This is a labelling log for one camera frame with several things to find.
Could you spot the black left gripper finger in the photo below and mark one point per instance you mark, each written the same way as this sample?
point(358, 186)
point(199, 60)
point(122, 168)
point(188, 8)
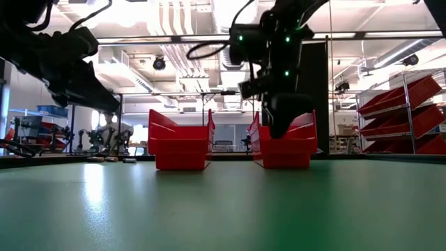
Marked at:
point(90, 97)

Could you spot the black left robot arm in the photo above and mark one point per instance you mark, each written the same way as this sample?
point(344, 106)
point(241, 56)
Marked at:
point(21, 38)

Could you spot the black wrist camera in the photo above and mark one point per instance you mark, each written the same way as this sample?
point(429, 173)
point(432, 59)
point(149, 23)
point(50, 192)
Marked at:
point(82, 43)
point(252, 87)

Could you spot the black metal frame stand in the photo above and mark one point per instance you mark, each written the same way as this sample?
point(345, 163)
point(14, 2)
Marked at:
point(120, 120)
point(228, 92)

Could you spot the black background robot arm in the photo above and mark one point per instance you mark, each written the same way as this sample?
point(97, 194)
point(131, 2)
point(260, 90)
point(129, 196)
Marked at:
point(90, 139)
point(123, 141)

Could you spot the black ceiling spotlight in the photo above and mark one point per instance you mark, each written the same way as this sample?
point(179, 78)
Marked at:
point(411, 60)
point(343, 85)
point(159, 63)

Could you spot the black aluminium table frame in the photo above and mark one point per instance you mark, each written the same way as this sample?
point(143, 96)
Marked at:
point(348, 157)

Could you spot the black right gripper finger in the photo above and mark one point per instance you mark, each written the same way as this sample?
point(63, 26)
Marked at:
point(280, 129)

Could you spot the green table mat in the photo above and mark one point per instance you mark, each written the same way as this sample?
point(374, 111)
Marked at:
point(278, 209)

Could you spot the red shelf bin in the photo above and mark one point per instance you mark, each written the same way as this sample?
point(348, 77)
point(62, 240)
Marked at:
point(418, 90)
point(425, 120)
point(432, 146)

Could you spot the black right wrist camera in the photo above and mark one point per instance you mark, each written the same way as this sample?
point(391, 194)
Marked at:
point(252, 87)

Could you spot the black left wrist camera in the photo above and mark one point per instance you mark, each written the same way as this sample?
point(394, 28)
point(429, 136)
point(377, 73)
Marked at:
point(82, 43)

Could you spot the black monitor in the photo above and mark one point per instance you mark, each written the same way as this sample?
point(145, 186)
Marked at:
point(29, 127)

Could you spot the person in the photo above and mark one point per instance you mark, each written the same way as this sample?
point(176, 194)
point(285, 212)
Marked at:
point(113, 130)

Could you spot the long red plastic bin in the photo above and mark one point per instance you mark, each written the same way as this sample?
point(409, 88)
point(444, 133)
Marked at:
point(181, 150)
point(292, 153)

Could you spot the silver battery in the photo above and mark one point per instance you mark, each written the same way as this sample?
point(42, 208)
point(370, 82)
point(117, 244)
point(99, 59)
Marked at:
point(95, 159)
point(111, 159)
point(129, 160)

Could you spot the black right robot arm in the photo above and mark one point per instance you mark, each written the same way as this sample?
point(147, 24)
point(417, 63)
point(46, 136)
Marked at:
point(278, 21)

